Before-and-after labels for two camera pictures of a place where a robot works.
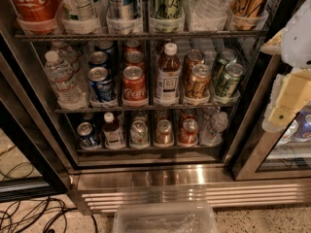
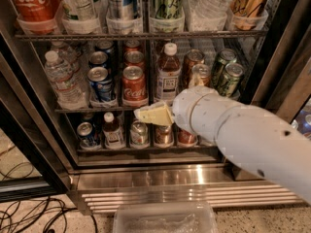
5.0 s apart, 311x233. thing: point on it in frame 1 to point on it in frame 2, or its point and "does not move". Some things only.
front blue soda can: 100,83 does not move
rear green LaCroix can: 225,56 does not move
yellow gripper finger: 273,46 to 185,101
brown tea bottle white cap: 168,79 does not move
